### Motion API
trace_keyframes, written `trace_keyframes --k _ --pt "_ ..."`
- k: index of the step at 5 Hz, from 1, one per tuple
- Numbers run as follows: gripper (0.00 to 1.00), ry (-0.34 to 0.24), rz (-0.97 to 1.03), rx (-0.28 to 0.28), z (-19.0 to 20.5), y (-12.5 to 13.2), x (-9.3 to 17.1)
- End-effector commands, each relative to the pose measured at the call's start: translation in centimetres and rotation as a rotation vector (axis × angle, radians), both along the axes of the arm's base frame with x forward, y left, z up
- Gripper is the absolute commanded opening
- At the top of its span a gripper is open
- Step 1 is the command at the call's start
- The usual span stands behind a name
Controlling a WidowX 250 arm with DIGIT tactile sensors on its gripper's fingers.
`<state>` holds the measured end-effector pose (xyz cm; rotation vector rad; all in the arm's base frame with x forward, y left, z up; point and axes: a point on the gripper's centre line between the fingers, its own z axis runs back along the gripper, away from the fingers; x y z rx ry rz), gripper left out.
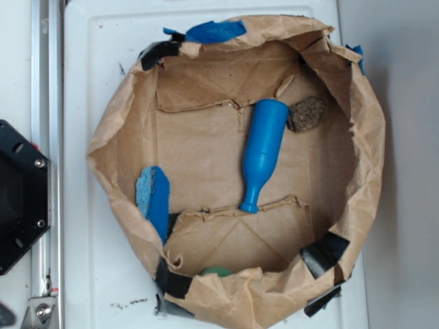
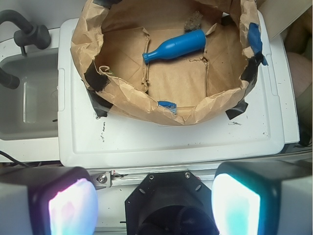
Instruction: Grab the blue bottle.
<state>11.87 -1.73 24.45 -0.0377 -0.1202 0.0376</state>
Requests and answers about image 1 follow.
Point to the black tape bottom left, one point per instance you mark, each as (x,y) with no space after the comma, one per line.
(175,285)

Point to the blue plastic bottle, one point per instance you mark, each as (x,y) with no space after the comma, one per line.
(262,149)

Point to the green ball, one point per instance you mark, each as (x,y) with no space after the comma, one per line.
(220,271)

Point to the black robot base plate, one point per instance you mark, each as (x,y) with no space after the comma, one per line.
(24,196)

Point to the black tape top left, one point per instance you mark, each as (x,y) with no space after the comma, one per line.
(150,56)

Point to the aluminium extrusion rail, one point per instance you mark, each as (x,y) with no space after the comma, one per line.
(47,37)

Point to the black tape bottom right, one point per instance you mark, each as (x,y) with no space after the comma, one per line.
(318,303)

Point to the blue tape top strip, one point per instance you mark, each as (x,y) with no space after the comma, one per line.
(215,32)

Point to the metal corner bracket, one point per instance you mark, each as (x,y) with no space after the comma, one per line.
(39,313)

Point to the brown speckled rock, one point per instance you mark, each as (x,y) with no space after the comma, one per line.
(306,114)

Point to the blue sponge piece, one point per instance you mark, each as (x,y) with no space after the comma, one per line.
(152,199)

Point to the black tape right piece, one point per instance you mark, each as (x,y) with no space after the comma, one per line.
(324,254)

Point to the brown paper bag bin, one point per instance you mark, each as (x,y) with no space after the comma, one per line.
(327,179)

